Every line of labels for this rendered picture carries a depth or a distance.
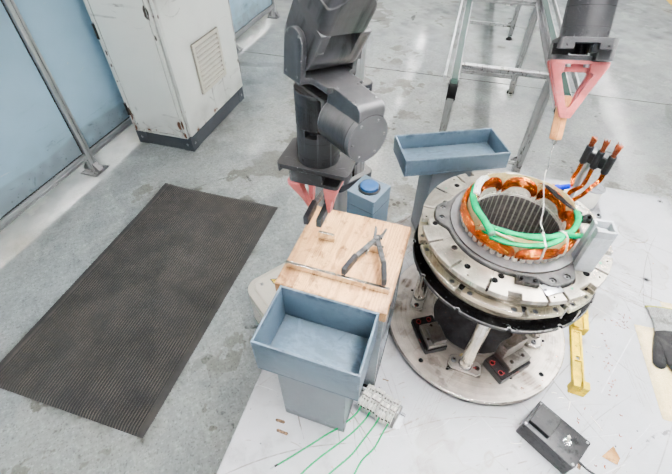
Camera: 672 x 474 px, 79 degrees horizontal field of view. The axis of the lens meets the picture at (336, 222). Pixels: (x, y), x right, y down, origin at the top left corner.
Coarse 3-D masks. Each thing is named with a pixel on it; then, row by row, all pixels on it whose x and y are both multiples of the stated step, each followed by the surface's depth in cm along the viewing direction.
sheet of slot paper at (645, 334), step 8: (664, 304) 97; (640, 328) 93; (648, 328) 93; (640, 336) 91; (648, 336) 91; (640, 344) 90; (648, 344) 90; (648, 352) 88; (648, 360) 87; (648, 368) 86; (656, 368) 86; (664, 368) 86; (656, 376) 85; (664, 376) 85; (656, 384) 83; (664, 384) 83; (656, 392) 82; (664, 392) 82; (664, 400) 81; (664, 408) 80; (664, 416) 79
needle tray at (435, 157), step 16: (480, 128) 100; (400, 144) 95; (416, 144) 100; (432, 144) 101; (448, 144) 102; (464, 144) 102; (480, 144) 102; (496, 144) 98; (400, 160) 95; (416, 160) 91; (432, 160) 91; (448, 160) 92; (464, 160) 93; (480, 160) 93; (496, 160) 94; (432, 176) 97; (448, 176) 97; (416, 192) 110; (416, 208) 111; (416, 224) 113
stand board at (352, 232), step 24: (336, 216) 78; (360, 216) 78; (312, 240) 73; (336, 240) 73; (360, 240) 73; (384, 240) 73; (408, 240) 76; (312, 264) 69; (336, 264) 69; (360, 264) 69; (312, 288) 66; (336, 288) 66; (360, 288) 66; (384, 312) 63
